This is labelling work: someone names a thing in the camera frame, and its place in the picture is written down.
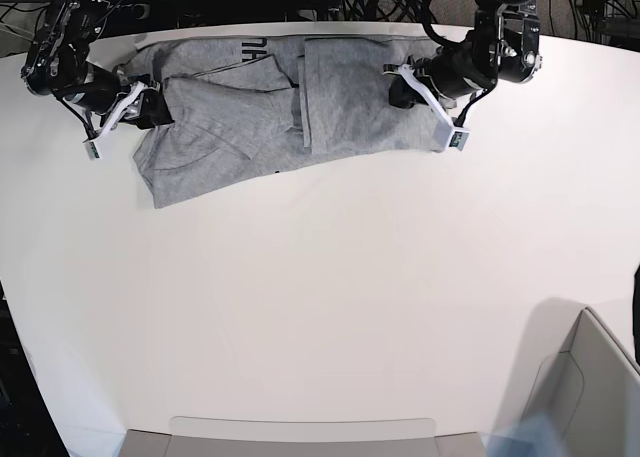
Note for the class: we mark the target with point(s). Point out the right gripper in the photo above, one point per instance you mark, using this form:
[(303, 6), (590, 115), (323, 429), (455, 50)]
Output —
[(97, 90)]

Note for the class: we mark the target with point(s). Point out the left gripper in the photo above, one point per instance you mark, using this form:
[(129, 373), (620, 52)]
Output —
[(451, 73)]

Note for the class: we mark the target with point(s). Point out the grey T-shirt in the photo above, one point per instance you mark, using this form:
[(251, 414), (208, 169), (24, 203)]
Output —
[(249, 107)]

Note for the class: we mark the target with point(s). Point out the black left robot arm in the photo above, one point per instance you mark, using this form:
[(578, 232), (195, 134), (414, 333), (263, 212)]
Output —
[(502, 45)]

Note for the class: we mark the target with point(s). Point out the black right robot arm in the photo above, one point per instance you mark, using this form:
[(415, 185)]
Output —
[(57, 64)]

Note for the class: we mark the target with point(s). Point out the grey plastic bin bottom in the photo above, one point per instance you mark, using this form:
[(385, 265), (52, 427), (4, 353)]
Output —
[(191, 436)]

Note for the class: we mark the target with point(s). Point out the grey plastic bin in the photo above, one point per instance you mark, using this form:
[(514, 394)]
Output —
[(590, 392), (191, 436)]

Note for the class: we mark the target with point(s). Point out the grey plastic bin right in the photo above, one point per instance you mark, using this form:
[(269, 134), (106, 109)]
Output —
[(590, 392)]

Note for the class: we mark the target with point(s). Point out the blue translucent plastic sheet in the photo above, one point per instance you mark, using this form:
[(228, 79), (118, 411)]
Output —
[(534, 436)]

